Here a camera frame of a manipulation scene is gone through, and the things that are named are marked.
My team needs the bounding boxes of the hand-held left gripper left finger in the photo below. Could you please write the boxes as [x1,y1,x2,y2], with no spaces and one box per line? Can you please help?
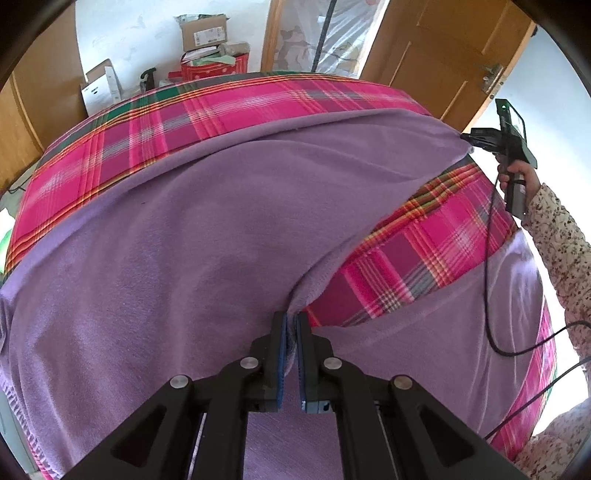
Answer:
[60,310,289,480]

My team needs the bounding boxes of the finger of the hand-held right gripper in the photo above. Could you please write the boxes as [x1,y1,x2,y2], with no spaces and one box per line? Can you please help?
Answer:
[459,128,503,151]

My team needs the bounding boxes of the person's right hand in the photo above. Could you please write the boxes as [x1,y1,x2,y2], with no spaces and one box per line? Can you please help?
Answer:
[496,152,541,199]

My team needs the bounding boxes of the black pole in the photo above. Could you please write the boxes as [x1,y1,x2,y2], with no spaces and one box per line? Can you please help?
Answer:
[314,0,338,70]

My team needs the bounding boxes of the purple knit sweater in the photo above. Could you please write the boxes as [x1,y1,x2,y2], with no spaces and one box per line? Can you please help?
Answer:
[0,108,548,480]

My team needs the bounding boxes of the person's floral top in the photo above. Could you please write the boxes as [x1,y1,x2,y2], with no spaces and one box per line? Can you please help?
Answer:
[512,401,591,480]

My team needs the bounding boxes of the pink plaid blanket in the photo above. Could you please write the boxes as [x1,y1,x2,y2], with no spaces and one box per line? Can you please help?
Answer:
[4,71,561,462]

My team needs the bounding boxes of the metal door latch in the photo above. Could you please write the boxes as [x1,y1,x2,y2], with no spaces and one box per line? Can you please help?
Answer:
[480,62,504,95]

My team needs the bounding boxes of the white cardboard box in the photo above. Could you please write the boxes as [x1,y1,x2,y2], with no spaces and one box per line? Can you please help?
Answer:
[81,59,123,116]

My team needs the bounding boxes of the brown cardboard box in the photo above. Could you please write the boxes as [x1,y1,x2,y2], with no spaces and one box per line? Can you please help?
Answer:
[174,14,230,51]

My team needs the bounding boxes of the red bag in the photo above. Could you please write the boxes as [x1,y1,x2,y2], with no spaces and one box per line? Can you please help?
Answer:
[180,51,250,84]

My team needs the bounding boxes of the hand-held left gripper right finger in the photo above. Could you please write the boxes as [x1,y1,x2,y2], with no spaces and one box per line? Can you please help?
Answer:
[294,311,532,480]

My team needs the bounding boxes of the wooden wardrobe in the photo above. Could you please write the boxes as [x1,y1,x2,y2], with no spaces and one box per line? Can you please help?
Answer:
[0,9,88,185]

